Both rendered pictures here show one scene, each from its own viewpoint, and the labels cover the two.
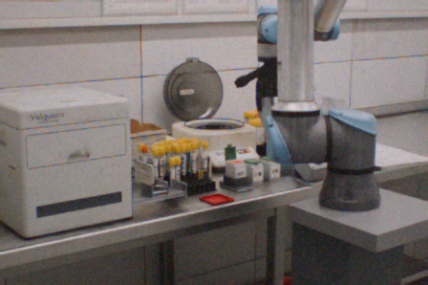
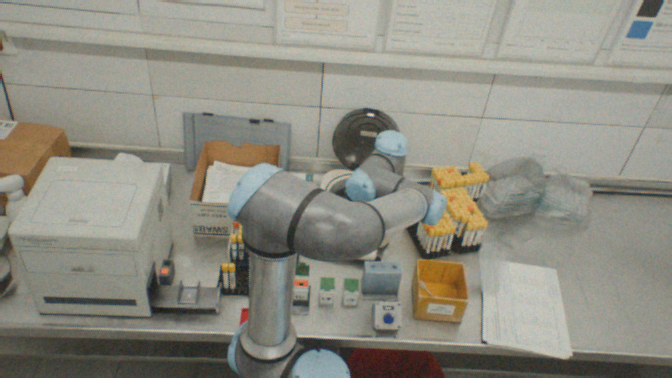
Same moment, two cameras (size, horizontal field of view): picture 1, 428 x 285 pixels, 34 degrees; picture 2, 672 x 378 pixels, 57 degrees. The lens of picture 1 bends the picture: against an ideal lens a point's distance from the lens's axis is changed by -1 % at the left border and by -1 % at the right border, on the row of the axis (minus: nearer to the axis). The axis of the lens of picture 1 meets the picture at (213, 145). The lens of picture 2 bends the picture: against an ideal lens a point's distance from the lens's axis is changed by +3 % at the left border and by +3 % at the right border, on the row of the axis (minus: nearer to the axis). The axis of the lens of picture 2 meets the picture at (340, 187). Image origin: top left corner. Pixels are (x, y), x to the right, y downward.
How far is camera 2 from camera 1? 1.53 m
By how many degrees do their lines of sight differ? 40
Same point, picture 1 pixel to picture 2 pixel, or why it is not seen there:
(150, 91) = (330, 121)
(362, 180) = not seen: outside the picture
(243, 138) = not seen: hidden behind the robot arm
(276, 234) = not seen: hidden behind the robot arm
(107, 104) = (108, 239)
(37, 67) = (198, 83)
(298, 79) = (256, 325)
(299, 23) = (259, 279)
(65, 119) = (60, 244)
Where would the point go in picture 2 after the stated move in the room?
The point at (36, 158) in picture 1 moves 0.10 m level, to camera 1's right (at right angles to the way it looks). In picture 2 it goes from (35, 266) to (62, 287)
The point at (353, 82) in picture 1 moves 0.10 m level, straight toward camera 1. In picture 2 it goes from (638, 151) to (623, 162)
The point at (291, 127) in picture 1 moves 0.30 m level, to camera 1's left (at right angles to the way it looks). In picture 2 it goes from (244, 360) to (143, 286)
